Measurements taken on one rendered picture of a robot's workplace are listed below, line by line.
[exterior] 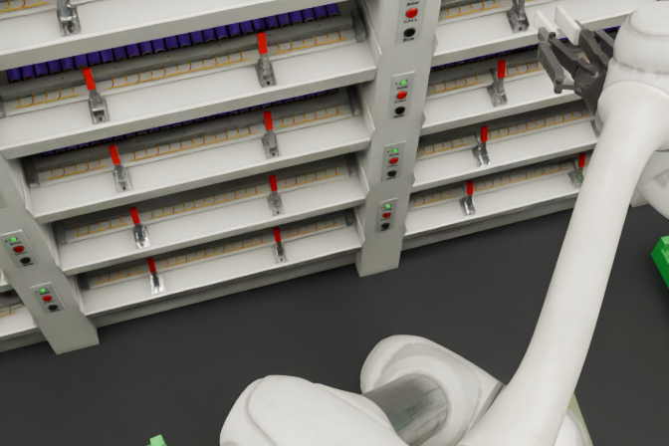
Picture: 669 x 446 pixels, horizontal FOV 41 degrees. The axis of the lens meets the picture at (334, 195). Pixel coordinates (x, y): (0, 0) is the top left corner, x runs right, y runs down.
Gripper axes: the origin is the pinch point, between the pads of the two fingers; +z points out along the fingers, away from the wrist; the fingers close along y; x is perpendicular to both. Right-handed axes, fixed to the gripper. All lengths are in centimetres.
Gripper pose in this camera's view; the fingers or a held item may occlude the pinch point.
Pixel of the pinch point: (556, 26)
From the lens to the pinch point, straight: 144.3
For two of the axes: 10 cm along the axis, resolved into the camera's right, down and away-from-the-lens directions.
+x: -0.6, -7.2, -7.0
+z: -2.7, -6.6, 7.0
